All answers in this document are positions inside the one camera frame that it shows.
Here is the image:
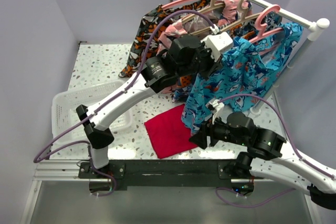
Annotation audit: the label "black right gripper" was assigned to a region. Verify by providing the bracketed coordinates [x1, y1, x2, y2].
[187, 111, 247, 149]

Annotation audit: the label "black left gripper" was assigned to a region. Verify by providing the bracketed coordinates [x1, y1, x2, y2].
[177, 40, 224, 81]

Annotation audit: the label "blue shark print shorts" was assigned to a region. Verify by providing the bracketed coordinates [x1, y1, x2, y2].
[181, 23, 303, 134]

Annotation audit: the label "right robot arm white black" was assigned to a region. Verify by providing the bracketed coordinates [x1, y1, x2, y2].
[190, 112, 335, 210]

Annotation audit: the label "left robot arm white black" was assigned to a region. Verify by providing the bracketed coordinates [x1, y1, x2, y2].
[76, 34, 226, 178]

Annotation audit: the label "beige hanger front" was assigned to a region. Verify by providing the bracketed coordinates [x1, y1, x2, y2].
[182, 0, 258, 35]

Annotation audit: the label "black orange camo shorts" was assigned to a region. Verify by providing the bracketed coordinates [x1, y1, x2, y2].
[119, 0, 238, 78]

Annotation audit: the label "red folded cloth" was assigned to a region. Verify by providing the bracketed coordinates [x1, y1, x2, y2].
[144, 104, 197, 159]

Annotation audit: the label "silver clothes rack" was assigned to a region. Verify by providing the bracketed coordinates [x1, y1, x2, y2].
[170, 0, 330, 115]

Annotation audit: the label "white plastic basket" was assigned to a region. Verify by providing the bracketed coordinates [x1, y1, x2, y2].
[51, 80, 133, 145]

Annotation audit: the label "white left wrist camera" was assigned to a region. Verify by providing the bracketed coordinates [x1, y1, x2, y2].
[201, 25, 234, 61]

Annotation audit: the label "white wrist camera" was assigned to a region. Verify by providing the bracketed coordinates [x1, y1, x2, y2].
[206, 98, 225, 125]
[201, 25, 234, 61]

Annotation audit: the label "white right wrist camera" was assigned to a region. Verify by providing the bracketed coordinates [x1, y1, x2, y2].
[206, 98, 225, 125]

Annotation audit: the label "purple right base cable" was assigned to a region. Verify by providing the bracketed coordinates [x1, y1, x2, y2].
[215, 187, 296, 208]

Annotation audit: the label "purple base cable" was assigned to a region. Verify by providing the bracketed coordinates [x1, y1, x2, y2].
[88, 140, 118, 197]
[215, 187, 296, 208]

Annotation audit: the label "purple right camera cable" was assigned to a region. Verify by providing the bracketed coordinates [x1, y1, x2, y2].
[217, 93, 336, 182]

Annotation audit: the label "purple camera cable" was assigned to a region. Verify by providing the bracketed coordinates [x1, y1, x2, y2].
[33, 10, 217, 164]
[217, 93, 336, 182]

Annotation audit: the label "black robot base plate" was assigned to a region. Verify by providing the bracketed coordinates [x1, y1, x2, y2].
[78, 158, 265, 192]

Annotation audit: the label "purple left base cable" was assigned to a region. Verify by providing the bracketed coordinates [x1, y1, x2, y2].
[88, 140, 118, 197]

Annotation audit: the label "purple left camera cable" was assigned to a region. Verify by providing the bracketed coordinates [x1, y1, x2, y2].
[33, 10, 217, 164]

